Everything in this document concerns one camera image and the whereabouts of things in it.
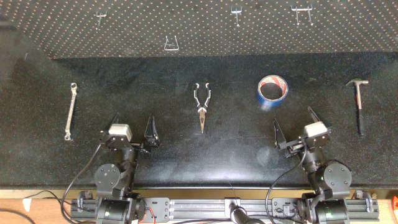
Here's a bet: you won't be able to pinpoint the hammer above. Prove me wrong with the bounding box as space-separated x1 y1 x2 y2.
345 78 370 137

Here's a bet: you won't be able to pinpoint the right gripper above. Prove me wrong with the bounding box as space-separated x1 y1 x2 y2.
273 106 333 158

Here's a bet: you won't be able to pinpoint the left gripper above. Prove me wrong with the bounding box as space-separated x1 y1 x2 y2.
99 112 161 154

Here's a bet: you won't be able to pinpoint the black and white pliers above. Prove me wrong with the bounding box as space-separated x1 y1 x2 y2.
193 82 212 134

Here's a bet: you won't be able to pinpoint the black round pole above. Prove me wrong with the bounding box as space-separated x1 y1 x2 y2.
229 203 266 224

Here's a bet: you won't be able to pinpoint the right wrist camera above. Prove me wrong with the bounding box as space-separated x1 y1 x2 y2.
303 121 329 139

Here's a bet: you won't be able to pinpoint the mounting rail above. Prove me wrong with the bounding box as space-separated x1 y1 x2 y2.
70 190 380 223

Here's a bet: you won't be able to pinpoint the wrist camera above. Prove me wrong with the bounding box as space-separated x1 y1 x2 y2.
303 121 329 139
108 123 133 141

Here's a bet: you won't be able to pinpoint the roll of blue tape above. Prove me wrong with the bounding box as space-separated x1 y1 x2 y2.
256 74 289 110

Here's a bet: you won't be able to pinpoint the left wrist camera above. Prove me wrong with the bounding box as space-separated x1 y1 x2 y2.
108 123 133 141

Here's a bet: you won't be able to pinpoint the black pegboard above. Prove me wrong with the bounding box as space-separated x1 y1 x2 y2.
0 0 398 59

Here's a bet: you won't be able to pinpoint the wrench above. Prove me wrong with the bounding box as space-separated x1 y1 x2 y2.
63 82 78 141

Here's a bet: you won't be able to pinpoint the metal hook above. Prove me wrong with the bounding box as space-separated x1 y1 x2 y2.
164 35 180 52
95 11 108 30
290 4 314 26
230 6 243 27

